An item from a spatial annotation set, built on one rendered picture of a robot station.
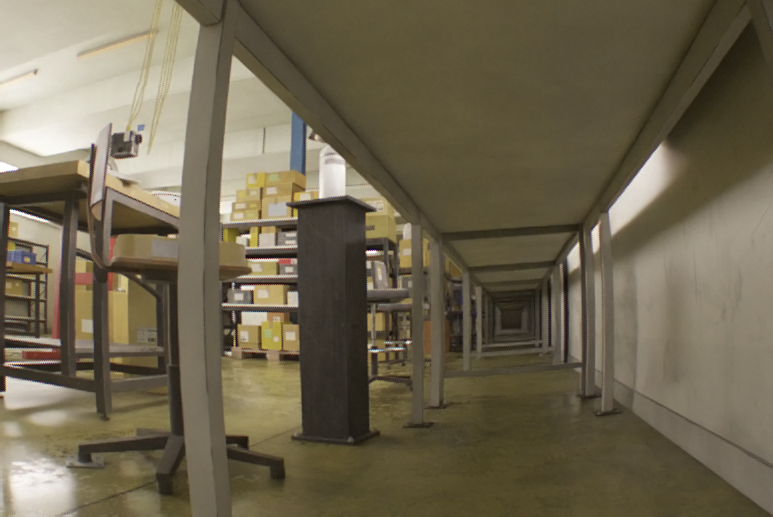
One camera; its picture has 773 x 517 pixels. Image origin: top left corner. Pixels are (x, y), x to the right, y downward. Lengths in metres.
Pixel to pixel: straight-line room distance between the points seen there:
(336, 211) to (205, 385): 1.36
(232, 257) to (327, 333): 0.63
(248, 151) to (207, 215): 10.67
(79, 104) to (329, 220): 8.11
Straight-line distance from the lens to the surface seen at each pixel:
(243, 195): 7.63
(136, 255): 1.38
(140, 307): 3.27
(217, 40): 0.78
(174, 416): 1.56
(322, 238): 1.98
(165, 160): 12.41
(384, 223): 6.91
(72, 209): 2.37
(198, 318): 0.69
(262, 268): 7.34
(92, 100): 9.57
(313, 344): 1.98
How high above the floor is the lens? 0.41
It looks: 11 degrees up
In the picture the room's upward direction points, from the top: 1 degrees counter-clockwise
